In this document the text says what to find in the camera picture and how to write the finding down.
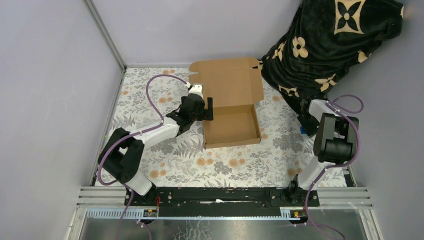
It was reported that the brown cardboard box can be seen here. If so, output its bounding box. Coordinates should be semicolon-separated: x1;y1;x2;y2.
189;57;264;149

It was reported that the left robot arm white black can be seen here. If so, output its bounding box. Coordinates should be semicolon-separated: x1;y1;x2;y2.
97;93;214;206

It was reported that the black floral blanket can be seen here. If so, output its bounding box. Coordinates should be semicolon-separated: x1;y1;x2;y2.
259;0;404;136

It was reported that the aluminium frame rail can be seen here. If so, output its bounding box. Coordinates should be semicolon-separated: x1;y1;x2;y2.
76;186;374;210

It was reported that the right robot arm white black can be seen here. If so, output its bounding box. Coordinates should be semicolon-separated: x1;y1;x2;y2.
286;99;359;206

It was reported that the purple cable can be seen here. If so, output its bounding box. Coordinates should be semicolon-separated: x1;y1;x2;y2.
291;94;365;240
96;74;192;240

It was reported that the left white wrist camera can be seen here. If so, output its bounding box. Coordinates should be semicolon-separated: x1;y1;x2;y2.
185;82;204;99

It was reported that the floral patterned table mat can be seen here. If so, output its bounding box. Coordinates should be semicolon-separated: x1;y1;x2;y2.
94;66;348;188

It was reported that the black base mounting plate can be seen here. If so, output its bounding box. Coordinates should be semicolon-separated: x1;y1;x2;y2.
124;184;320;218

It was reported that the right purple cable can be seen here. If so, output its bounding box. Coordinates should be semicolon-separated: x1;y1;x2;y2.
291;94;365;240

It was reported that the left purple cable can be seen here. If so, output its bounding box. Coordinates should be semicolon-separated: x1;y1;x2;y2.
96;74;192;240

